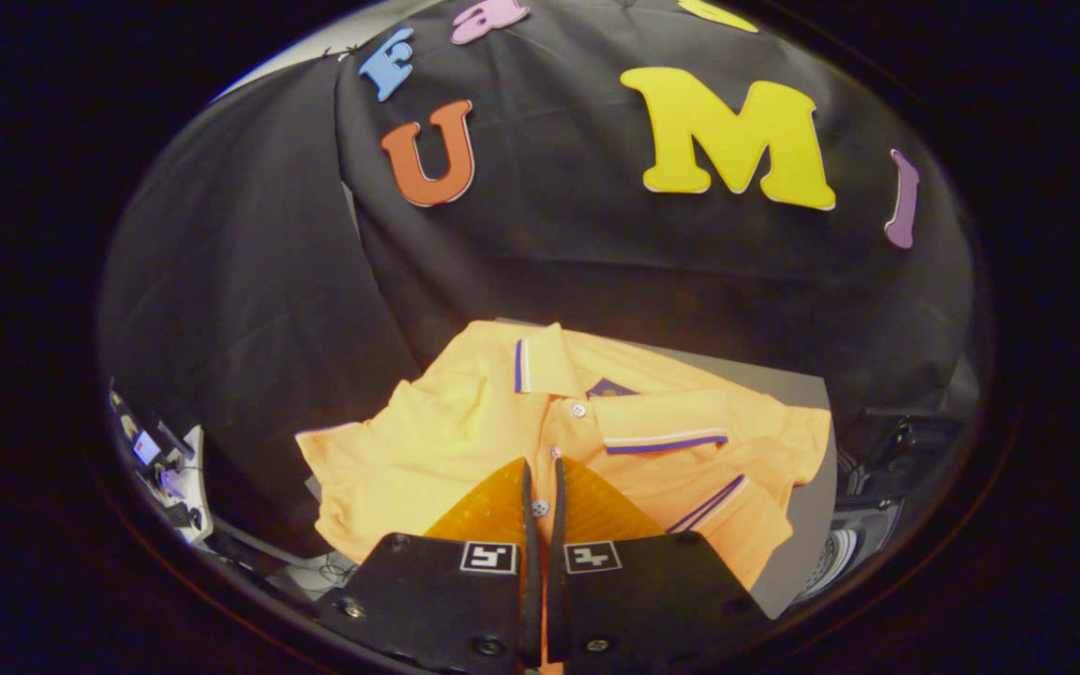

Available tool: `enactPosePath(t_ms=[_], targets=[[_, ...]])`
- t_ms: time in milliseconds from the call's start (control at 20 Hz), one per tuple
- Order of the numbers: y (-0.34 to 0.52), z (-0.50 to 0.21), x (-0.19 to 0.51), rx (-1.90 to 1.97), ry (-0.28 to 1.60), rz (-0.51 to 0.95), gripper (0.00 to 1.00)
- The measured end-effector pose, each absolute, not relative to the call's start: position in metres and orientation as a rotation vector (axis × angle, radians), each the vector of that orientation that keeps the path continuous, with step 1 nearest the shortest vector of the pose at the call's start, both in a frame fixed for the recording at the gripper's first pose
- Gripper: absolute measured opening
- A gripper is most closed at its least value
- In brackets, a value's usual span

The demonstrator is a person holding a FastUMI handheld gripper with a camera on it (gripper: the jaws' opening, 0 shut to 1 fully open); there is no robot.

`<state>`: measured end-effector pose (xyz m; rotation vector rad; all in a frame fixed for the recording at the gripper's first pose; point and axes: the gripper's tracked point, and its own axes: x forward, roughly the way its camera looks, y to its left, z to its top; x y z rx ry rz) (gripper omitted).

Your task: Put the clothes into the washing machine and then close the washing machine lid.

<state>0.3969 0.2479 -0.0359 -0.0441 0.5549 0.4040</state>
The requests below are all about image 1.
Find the orange polo shirt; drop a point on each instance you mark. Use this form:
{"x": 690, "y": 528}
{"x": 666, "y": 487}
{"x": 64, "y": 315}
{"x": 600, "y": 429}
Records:
{"x": 465, "y": 422}

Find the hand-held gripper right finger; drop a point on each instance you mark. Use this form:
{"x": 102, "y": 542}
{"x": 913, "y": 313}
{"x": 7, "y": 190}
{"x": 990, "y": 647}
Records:
{"x": 643, "y": 600}

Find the white equipment stand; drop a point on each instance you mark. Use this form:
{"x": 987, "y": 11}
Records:
{"x": 191, "y": 487}

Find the grey washing machine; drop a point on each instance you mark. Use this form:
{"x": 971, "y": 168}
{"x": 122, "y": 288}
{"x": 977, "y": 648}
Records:
{"x": 842, "y": 555}

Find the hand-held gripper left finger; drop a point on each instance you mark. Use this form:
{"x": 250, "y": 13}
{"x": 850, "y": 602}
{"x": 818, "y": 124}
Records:
{"x": 446, "y": 600}

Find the grey cabinet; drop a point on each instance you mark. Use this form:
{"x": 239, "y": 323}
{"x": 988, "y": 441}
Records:
{"x": 804, "y": 525}

